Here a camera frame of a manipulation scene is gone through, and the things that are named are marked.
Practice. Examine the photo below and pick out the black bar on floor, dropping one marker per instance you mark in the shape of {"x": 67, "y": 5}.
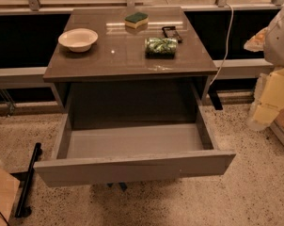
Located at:
{"x": 22, "y": 210}

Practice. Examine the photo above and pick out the brown cardboard panel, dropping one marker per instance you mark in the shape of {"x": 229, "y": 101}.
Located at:
{"x": 8, "y": 190}

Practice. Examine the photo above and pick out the black rectangular device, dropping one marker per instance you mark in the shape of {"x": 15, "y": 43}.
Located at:
{"x": 172, "y": 33}

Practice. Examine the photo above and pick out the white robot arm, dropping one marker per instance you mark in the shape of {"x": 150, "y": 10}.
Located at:
{"x": 269, "y": 89}

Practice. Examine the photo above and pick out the grey open top drawer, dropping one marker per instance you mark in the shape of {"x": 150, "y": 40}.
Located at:
{"x": 120, "y": 134}

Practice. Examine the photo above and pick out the green yellow sponge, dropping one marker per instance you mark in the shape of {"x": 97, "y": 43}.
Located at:
{"x": 137, "y": 19}

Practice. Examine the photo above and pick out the white ceramic bowl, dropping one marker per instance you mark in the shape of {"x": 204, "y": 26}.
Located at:
{"x": 78, "y": 40}

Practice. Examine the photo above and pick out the grey cabinet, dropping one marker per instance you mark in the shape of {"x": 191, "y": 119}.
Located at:
{"x": 118, "y": 56}

